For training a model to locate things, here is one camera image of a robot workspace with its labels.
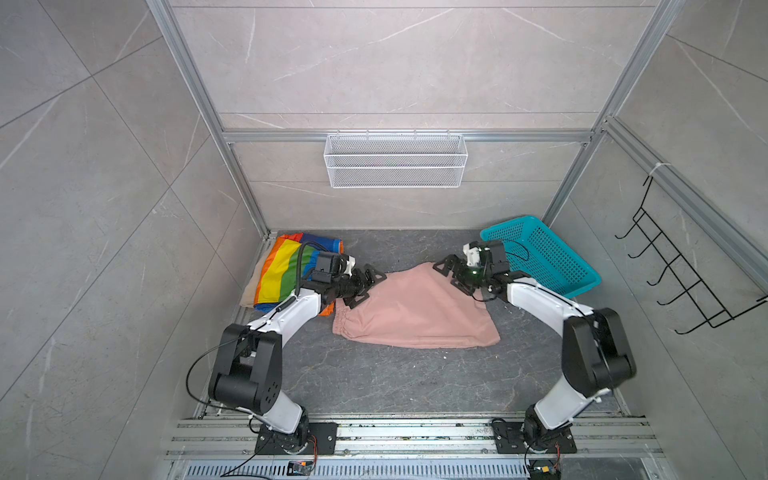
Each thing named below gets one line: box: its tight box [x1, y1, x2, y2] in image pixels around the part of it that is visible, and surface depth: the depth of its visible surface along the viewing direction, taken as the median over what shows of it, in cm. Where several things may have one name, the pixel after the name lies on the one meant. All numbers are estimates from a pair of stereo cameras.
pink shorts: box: [333, 261, 501, 349], surface depth 95 cm
